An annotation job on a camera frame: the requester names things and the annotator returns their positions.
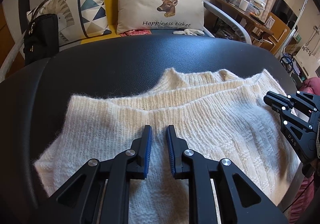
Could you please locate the triangle pattern cushion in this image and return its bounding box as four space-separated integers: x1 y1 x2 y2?
27 0 111 46

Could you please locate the black remote control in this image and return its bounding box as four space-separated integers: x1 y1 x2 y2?
249 14 265 26

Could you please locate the deer print cushion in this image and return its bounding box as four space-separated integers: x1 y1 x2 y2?
117 0 204 34

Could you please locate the wooden folding chair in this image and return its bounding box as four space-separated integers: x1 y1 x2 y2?
253 13 290 55

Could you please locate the cream knitted sweater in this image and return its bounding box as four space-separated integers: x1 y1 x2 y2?
34 68 300 223

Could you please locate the black television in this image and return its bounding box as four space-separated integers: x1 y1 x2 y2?
271 0 298 29

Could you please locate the pink bed quilt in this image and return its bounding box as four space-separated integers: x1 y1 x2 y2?
289 77 319 223

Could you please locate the white mug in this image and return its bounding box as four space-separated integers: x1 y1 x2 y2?
239 0 249 12

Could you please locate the wooden side table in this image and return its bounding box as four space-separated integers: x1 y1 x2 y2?
214 0 273 38

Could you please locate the black handbag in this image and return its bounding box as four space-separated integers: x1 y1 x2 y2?
23 14 59 65

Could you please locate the pink cloth on sofa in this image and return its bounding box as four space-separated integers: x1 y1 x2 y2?
120 29 152 37

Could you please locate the white glove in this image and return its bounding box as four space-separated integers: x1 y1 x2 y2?
172 29 205 36

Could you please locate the blue toy ride-on car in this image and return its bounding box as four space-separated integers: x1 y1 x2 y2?
280 54 293 74

